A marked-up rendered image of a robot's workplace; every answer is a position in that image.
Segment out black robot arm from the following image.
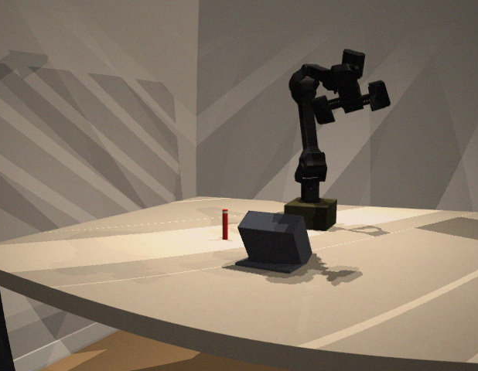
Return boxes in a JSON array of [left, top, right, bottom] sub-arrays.
[[289, 49, 366, 203]]

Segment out grey panel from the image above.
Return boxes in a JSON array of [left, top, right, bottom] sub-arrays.
[[235, 210, 312, 274]]

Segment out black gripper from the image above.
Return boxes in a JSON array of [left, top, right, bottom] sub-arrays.
[[310, 80, 391, 124]]

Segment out dark red peg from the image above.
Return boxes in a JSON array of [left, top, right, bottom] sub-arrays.
[[222, 209, 228, 240]]

